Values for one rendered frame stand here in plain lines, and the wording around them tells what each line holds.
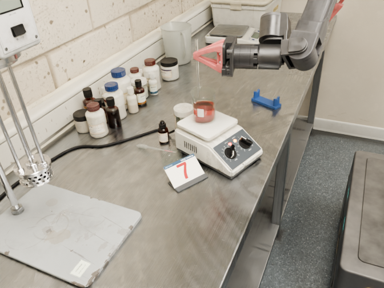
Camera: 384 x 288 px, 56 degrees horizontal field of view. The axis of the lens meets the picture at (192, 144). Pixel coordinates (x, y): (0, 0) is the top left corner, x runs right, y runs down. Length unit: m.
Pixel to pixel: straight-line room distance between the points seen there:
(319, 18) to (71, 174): 0.70
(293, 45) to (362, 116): 1.71
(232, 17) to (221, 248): 1.43
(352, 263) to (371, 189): 0.38
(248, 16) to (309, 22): 1.10
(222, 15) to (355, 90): 0.95
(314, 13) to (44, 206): 0.74
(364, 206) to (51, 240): 1.08
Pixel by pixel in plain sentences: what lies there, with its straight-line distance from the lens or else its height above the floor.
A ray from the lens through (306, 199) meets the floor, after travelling 1.98.
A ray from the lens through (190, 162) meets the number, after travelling 0.89.
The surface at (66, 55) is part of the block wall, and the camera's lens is 1.21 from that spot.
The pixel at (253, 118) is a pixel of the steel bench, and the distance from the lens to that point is 1.13.
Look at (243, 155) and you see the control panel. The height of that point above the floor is 0.79.
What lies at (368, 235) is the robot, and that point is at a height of 0.37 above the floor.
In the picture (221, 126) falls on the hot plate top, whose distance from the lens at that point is 0.92.
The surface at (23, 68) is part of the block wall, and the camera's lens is 1.10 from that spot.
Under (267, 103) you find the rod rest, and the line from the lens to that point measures 1.20.
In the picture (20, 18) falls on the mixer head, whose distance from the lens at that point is 0.59.
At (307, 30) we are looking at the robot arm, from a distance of 0.84.
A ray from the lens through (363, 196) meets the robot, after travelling 1.51.
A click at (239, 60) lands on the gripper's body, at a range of 0.85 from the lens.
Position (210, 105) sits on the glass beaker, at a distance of 0.91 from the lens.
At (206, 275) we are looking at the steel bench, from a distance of 0.70.
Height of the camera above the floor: 1.32
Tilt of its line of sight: 34 degrees down
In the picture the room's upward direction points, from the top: 4 degrees counter-clockwise
